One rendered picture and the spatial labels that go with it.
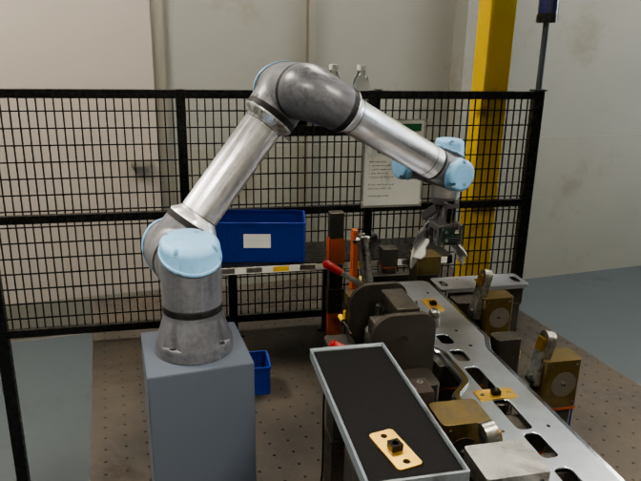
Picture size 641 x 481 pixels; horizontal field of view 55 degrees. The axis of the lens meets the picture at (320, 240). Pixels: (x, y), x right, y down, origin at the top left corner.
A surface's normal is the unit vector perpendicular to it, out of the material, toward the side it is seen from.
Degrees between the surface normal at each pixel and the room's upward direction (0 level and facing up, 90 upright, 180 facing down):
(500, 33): 90
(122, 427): 0
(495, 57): 90
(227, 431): 90
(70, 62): 90
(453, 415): 0
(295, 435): 0
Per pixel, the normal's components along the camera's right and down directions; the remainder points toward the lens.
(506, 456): 0.02, -0.96
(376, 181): 0.21, 0.30
